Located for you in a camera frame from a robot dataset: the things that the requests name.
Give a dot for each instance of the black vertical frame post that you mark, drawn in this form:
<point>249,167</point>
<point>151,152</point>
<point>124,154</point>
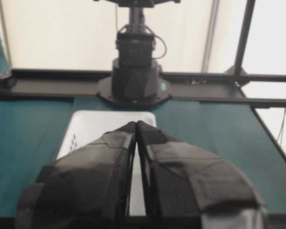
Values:
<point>240,52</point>

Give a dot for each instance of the black aluminium frame rail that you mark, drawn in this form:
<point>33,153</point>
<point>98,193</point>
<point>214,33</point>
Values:
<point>200,87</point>

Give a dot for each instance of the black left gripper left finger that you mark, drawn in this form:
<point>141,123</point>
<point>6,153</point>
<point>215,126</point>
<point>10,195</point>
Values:
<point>87,189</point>

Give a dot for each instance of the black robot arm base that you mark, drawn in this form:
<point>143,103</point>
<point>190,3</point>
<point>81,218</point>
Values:
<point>135,81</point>

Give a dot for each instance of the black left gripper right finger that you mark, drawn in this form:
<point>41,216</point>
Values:
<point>186,187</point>

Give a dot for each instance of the white perforated plastic basket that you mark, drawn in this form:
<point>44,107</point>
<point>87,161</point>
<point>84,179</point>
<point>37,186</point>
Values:
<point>86,126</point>

